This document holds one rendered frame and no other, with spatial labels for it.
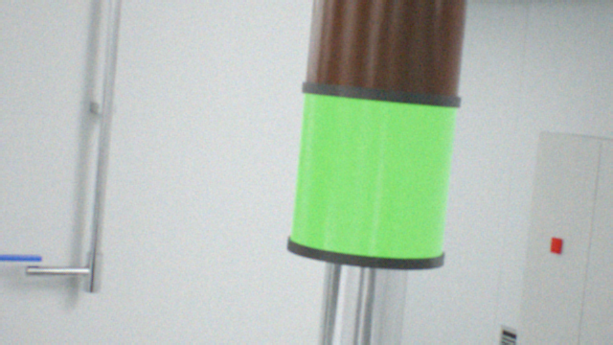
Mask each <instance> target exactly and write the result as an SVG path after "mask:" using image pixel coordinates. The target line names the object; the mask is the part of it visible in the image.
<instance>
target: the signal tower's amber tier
mask: <svg viewBox="0 0 613 345"><path fill-rule="evenodd" d="M467 6H468V0H313V7H312V16H311V27H310V37H309V47H308V57H307V69H306V82H314V83H323V84H333V85H343V86H353V87H363V88H373V89H384V90H394V91H404V92H414V93H424V94H436V95H446V96H458V97H459V89H460V80H461V71H462V61H463V52H464V42H465V24H466V16H467Z"/></svg>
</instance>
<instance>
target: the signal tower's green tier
mask: <svg viewBox="0 0 613 345"><path fill-rule="evenodd" d="M456 118H457V107H443V106H432V105H419V104H408V103H389V102H379V101H369V100H358V99H349V98H339V97H331V96H321V95H313V94H306V93H304V97H303V108H302V120H301V129H300V140H299V149H298V160H297V170H296V181H295V191H294V201H293V211H292V221H291V232H290V239H291V240H292V241H294V242H296V243H299V244H302V245H306V246H310V247H314V248H319V249H324V250H329V251H334V252H341V253H348V254H355V255H365V256H375V257H388V258H430V257H437V256H440V255H442V253H443V239H444V229H445V220H446V211H447V201H448V192H449V183H450V173H451V164H452V154H453V146H454V136H455V126H456Z"/></svg>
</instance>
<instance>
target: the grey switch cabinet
mask: <svg viewBox="0 0 613 345"><path fill-rule="evenodd" d="M515 345H613V139H611V138H604V137H597V136H589V135H579V134H567V133H554V132H543V131H540V132H539V140H538V149H537V157H536V166H535V176H534V193H533V202H532V210H531V219H530V228H529V237H528V246H527V255H526V264H525V273H524V282H523V288H522V290H521V299H520V308H519V317H518V326H517V335H516V344H515Z"/></svg>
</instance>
